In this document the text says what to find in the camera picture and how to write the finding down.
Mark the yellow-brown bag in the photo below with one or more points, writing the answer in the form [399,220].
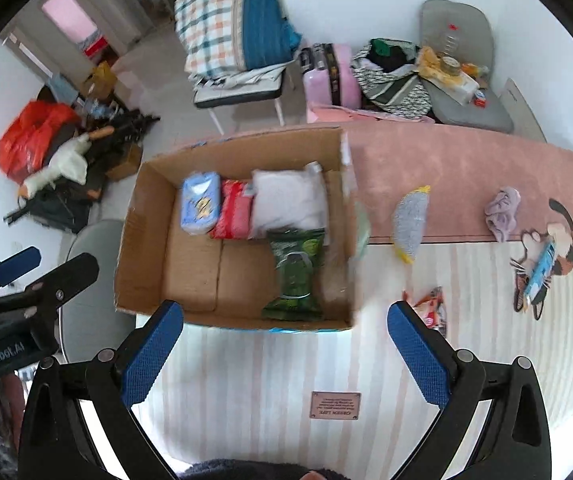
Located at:
[101,79]

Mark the black chair with white legs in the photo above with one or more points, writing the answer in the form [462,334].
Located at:
[236,92]

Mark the pink blanket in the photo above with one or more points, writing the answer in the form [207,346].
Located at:
[466,170]

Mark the pile of black equipment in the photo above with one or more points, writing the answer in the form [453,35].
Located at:
[61,210]

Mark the glass jar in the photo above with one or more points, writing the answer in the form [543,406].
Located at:
[449,65]

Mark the cat-shaped mat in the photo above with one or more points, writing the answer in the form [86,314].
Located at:
[563,240]

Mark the small red box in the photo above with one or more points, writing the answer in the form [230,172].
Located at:
[481,100]

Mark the yellow plastic bag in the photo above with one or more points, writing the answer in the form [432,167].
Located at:
[429,62]

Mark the red patterned packet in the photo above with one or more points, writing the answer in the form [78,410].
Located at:
[231,210]

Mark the green patterned bag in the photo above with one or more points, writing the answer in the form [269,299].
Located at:
[391,90]

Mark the white soft packet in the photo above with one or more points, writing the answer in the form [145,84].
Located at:
[286,200]

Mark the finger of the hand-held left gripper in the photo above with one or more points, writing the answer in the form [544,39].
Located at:
[69,280]
[16,263]

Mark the plaid quilt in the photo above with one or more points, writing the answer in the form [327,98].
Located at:
[206,25]

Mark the grey flat board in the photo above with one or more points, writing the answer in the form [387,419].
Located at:
[521,110]

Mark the grey padded chair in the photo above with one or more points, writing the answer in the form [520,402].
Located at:
[461,20]

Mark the blue and white packet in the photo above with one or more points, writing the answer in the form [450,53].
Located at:
[541,270]

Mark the small brown cardboard box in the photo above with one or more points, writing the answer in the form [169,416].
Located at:
[126,160]

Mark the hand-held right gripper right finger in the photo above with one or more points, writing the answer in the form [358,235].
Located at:
[416,355]

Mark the grey round stool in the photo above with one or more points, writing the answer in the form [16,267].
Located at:
[96,320]

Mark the red plastic bag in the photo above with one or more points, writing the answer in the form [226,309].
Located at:
[26,135]

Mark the blue folded blanket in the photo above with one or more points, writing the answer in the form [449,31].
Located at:
[264,20]

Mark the green snack packet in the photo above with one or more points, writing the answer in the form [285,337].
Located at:
[294,270]

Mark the orange snack packet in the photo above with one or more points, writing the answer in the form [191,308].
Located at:
[431,310]

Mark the blue snack packet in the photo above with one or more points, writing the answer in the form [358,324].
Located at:
[200,205]

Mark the grey yellow-edged cloth packet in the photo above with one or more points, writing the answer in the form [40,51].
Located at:
[409,225]

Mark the purple crumpled cloth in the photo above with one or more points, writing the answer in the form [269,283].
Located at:
[503,212]

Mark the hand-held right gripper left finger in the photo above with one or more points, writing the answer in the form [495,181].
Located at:
[154,355]

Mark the pink suitcase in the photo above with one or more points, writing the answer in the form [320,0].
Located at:
[344,80]

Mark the pink door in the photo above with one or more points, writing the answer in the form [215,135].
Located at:
[69,15]

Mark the white goose plush toy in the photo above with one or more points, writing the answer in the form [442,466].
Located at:
[69,160]

